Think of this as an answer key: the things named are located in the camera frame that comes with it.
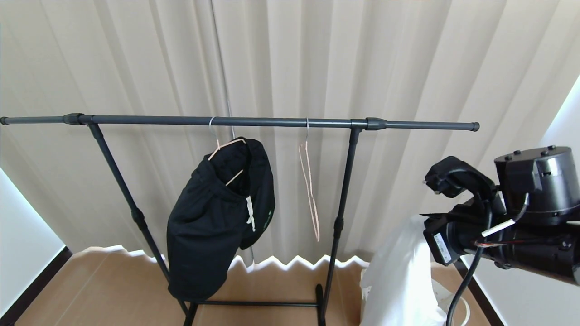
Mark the pink clothes hanger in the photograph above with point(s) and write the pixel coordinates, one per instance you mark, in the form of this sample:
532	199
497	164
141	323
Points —
317	233
218	146

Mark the beige curtain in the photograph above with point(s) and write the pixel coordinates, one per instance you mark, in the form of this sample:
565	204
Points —
362	59

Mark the white garment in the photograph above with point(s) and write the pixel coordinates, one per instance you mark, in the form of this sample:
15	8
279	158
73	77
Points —
398	280

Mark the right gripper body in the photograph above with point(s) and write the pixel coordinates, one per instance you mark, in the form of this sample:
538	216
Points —
466	235

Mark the black shorts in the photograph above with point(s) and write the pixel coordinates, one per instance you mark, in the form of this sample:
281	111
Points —
204	235

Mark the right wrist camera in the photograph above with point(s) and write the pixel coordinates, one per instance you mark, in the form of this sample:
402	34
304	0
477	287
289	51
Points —
448	179

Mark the white laundry basket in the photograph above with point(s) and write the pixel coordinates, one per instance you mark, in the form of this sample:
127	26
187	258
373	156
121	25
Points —
438	292

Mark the black clothes rack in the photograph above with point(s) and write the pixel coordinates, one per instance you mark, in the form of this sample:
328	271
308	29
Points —
181	120

